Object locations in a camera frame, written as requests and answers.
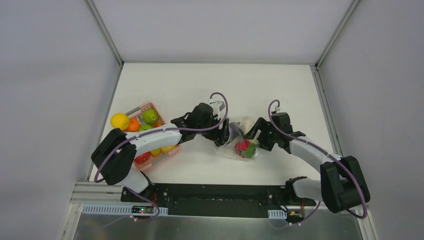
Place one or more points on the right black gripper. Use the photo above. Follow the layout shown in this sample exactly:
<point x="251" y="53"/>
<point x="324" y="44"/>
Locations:
<point x="265" y="133"/>

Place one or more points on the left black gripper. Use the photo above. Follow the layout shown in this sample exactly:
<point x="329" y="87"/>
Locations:
<point x="222" y="135"/>

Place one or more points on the white fake radish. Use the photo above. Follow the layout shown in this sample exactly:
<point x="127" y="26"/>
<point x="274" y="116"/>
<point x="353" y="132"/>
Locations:
<point x="246" y="124"/>

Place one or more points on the clear zip top bag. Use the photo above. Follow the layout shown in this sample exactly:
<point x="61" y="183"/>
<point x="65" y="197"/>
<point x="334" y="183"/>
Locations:
<point x="228" y="148"/>

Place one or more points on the green fake lime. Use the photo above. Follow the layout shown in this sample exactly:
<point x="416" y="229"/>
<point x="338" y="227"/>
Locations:
<point x="150" y="116"/>

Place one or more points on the yellow fake lemon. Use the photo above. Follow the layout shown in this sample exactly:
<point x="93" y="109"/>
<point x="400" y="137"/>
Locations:
<point x="120" y="121"/>

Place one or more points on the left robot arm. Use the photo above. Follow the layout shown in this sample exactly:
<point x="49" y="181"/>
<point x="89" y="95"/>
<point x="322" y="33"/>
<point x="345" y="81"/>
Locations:
<point x="115" y="154"/>

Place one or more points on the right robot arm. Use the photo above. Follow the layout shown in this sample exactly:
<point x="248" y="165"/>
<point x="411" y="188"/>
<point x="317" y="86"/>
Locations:
<point x="341" y="185"/>

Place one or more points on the yellow fake pear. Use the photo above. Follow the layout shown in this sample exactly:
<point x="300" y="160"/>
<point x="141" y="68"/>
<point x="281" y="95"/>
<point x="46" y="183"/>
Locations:
<point x="168" y="148"/>

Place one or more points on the yellow-green fake fruit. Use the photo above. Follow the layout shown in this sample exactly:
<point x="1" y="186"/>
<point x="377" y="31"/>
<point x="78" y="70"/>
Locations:
<point x="155" y="152"/>

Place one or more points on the red fake apple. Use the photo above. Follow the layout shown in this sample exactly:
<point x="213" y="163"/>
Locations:
<point x="142" y="158"/>

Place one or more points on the orange fake fruit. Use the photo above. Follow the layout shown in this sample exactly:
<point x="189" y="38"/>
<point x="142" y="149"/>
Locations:
<point x="134" y="125"/>

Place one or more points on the pink plastic basket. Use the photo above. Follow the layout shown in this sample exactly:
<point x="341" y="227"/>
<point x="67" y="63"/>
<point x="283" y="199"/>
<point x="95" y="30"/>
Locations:
<point x="151" y="139"/>

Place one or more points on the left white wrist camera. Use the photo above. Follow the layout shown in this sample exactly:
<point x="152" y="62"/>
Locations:
<point x="217" y="106"/>

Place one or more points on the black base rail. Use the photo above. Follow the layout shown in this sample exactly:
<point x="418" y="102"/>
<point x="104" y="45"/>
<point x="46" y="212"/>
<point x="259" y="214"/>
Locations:
<point x="214" y="200"/>

